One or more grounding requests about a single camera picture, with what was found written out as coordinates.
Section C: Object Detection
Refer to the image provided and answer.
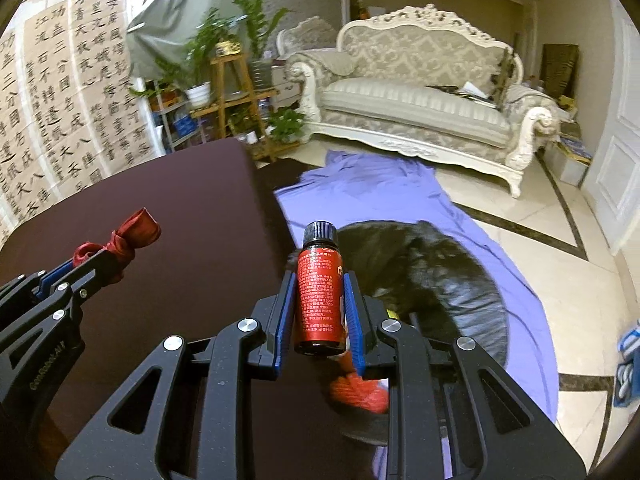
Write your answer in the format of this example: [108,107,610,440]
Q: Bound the small floor plant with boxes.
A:
[266,108,305,144]

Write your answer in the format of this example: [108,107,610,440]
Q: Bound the grey hanging sheet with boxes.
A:
[126,0,238,79]

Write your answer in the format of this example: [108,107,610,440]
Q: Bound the black trash bag bin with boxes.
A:
[286,219,510,446]

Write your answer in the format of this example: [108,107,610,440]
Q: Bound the orange foam fruit net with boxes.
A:
[329,351,390,414]

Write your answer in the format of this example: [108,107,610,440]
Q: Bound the wooden plant stand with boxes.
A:
[190,53,285,162]

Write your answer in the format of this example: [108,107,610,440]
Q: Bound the calligraphy paper scrolls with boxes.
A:
[1,0,162,240]

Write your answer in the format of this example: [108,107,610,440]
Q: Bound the white door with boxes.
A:
[582,0,639,254]

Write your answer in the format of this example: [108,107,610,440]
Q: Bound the ornate white sofa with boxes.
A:
[285,4,561,197]

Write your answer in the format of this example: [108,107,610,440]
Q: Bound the white potted green plant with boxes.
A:
[155,8,235,110]

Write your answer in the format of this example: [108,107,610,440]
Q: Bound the tall dark potted plant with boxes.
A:
[233,0,290,90]

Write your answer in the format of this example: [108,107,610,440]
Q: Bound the ornate armchair behind sofa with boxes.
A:
[276,16,337,60]

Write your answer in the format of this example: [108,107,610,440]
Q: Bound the dark red ribbon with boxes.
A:
[72,208,162,284]

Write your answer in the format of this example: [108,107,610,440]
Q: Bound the metal shelf rack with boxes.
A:
[146,80,206,154]

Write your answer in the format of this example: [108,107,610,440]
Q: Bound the purple cloth on floor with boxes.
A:
[264,152,559,419]

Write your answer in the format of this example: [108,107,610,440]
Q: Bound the red label small bottle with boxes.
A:
[295,221,346,358]

